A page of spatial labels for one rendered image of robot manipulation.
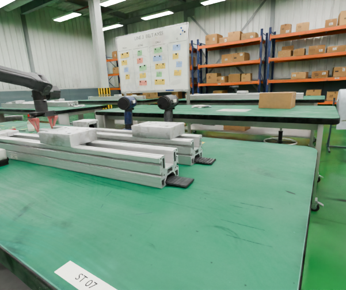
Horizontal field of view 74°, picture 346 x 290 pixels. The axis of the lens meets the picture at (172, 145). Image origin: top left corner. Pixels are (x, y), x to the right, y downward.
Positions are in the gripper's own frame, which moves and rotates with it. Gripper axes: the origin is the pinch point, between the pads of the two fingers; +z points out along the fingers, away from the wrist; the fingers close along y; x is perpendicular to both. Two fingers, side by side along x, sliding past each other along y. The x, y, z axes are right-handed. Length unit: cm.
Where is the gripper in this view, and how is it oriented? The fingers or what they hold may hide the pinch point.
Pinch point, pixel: (45, 129)
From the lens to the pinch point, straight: 134.2
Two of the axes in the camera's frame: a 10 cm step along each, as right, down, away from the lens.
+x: -8.7, -0.8, 4.9
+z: 0.5, 9.7, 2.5
